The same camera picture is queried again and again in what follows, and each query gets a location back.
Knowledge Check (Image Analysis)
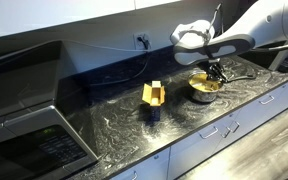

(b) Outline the black power cable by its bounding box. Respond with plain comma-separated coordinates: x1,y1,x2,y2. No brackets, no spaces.
88,35,152,87

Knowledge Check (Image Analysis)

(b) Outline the thin white cable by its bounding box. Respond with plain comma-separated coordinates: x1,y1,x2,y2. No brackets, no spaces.
63,39,139,53

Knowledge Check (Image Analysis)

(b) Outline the white wall outlet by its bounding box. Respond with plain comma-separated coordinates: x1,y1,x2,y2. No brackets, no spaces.
133,31,152,51

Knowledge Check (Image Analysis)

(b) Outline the steel pot with pasta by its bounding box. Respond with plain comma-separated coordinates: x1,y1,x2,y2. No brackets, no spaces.
187,71,258,104

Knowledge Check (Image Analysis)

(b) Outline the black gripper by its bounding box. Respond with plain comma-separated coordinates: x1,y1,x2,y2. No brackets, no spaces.
206,61,232,86

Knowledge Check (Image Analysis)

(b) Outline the white upper cabinet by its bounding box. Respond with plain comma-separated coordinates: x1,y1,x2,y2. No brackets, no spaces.
0,0,182,41

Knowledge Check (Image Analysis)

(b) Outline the blue-grey base cabinet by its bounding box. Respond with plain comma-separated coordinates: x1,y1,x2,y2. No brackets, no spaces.
108,73,288,180

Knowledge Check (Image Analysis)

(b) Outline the black silver microwave oven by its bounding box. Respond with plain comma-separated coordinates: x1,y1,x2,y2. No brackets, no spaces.
0,39,100,180

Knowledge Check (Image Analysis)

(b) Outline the blue yellow pasta box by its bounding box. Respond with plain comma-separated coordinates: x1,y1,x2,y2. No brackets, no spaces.
140,80,167,127

